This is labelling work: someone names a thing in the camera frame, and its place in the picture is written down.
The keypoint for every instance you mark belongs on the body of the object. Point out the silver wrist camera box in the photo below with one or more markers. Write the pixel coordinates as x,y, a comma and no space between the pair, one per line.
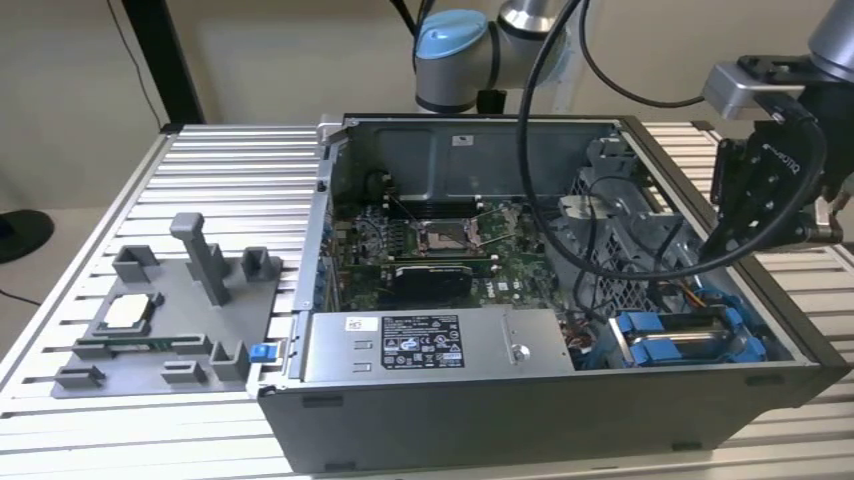
734,90

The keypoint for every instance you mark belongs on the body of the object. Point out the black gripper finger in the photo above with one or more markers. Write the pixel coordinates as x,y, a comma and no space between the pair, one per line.
734,232
816,227

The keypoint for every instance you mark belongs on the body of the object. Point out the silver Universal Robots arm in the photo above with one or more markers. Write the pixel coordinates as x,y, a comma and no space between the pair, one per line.
460,65

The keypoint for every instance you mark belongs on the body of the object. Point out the black metal post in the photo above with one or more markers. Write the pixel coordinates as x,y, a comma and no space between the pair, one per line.
167,65

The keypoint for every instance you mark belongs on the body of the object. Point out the dark grey PC case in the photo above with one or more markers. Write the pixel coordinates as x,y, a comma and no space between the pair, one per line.
500,425

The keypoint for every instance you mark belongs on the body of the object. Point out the grey perforated drive cage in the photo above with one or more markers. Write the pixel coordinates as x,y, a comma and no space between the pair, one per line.
640,225

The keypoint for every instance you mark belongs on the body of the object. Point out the black graphics card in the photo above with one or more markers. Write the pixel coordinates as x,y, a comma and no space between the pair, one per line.
427,287

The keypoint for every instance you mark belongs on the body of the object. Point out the thin metal locking lever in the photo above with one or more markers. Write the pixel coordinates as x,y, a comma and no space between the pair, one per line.
407,207
507,226

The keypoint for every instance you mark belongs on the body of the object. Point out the silver power supply box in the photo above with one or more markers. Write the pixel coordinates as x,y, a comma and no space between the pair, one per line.
333,350

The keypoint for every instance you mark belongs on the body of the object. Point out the CPU socket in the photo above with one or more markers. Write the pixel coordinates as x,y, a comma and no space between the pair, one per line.
443,237

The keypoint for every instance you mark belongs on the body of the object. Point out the silver CPU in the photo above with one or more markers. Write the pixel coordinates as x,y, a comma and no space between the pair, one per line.
127,312

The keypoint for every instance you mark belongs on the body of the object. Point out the grey disk bay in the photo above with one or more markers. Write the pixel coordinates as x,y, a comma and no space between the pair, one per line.
620,345

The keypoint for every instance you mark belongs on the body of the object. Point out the black round stand base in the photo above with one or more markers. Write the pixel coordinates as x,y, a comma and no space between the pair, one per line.
22,235

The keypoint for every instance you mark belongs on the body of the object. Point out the green motherboard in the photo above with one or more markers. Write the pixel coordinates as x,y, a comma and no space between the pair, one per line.
514,270

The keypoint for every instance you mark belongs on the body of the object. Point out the grey parts rack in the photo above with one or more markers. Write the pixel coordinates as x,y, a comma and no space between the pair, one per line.
173,300

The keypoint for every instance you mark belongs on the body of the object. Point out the black RAM slot row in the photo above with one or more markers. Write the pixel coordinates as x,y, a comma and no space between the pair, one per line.
440,257
433,202

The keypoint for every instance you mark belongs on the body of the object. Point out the green RAM stick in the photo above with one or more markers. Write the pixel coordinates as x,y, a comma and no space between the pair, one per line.
153,343

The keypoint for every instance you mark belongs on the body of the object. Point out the blue case latch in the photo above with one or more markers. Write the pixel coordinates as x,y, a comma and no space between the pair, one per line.
261,352

